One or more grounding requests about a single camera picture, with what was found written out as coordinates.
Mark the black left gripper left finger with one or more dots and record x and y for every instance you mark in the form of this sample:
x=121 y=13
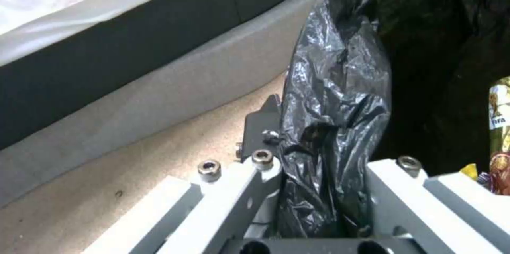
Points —
x=223 y=194

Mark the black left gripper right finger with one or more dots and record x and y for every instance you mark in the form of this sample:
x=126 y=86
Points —
x=414 y=203

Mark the black plastic trash bag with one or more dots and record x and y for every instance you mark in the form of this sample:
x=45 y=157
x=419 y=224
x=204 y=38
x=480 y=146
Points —
x=382 y=65

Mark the colourful snack wrapper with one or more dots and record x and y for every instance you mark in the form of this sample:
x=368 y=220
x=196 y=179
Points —
x=499 y=173

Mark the yellow printed snack packet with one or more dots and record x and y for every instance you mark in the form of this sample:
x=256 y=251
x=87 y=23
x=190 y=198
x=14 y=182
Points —
x=499 y=110

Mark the dark grey mattress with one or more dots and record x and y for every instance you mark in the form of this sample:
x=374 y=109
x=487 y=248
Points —
x=131 y=44

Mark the grey upholstered bed frame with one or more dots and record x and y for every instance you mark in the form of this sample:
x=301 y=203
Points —
x=159 y=92

